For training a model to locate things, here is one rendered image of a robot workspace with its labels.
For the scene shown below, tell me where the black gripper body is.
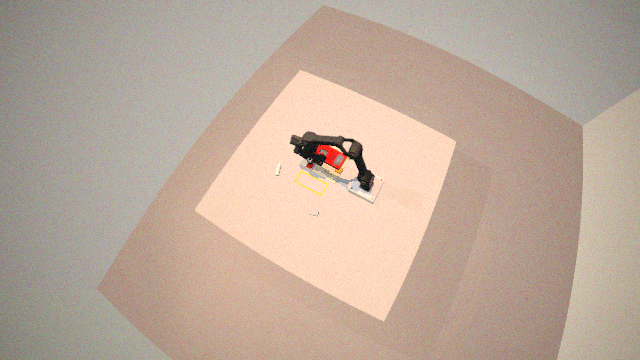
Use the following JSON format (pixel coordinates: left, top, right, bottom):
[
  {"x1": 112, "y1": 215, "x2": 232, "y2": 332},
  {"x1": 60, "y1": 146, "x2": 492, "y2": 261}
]
[{"x1": 293, "y1": 146, "x2": 326, "y2": 166}]

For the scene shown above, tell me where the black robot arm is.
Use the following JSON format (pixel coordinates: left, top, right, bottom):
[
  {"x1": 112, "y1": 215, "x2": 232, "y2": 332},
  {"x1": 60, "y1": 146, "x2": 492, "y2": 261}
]
[{"x1": 289, "y1": 131, "x2": 375, "y2": 192}]

